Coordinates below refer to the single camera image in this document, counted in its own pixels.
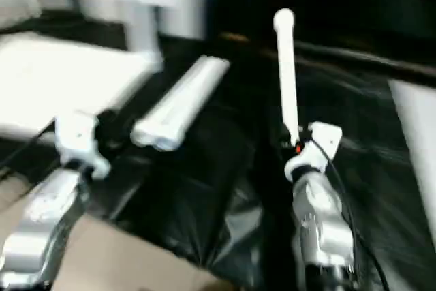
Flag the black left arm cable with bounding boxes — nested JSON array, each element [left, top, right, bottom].
[[0, 122, 57, 169]]

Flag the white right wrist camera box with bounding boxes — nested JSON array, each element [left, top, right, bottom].
[[285, 122, 343, 183]]

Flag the white plastic table top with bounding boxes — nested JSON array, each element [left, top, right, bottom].
[[0, 32, 156, 143]]

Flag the black plastic mat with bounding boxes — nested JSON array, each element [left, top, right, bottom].
[[0, 12, 436, 291]]

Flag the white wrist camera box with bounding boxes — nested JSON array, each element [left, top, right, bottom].
[[54, 110, 113, 181], [285, 122, 343, 183]]

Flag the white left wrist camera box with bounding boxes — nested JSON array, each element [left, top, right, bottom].
[[54, 110, 113, 181]]

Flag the small tan tag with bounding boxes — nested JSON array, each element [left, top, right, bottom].
[[221, 32, 249, 42]]

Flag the white glass-door cabinet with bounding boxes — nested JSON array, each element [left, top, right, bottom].
[[0, 0, 219, 41]]

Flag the white flat board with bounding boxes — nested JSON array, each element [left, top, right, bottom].
[[388, 78, 436, 251]]

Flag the white plastic table leg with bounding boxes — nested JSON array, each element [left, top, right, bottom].
[[123, 0, 164, 72], [272, 8, 302, 149], [153, 58, 231, 152], [131, 56, 219, 147]]

